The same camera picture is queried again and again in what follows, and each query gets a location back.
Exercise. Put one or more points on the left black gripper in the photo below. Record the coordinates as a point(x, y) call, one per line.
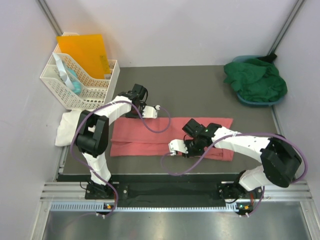
point(129, 115)

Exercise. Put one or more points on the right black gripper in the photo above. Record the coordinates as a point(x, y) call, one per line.
point(190, 153)

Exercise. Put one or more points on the pink t shirt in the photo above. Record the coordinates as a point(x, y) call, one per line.
point(130, 137)

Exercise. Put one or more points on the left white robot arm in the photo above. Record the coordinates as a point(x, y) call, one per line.
point(93, 136)

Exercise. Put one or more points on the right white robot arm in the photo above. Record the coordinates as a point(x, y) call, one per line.
point(279, 158)

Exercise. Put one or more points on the dark grey table mat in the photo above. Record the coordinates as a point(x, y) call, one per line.
point(190, 91)

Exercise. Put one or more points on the white perforated desk organizer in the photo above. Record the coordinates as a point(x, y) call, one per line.
point(79, 73)

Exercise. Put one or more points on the orange plastic board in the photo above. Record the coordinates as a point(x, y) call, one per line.
point(88, 51)

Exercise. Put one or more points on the white folded t shirt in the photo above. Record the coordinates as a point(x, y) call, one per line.
point(67, 128)

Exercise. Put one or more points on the green t shirt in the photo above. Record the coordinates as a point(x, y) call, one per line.
point(255, 80)

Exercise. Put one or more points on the blue laundry basket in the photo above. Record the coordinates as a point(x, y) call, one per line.
point(243, 58)

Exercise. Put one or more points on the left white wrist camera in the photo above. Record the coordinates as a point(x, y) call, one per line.
point(150, 112)

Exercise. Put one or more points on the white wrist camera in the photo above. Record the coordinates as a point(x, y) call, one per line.
point(177, 146)
point(150, 112)

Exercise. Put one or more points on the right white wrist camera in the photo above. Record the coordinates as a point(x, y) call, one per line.
point(177, 146)

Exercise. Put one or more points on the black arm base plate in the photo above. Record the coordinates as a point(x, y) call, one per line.
point(163, 190)

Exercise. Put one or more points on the grey slotted cable duct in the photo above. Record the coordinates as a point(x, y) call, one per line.
point(84, 206)

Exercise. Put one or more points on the aluminium frame rail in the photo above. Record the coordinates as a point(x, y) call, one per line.
point(44, 7)

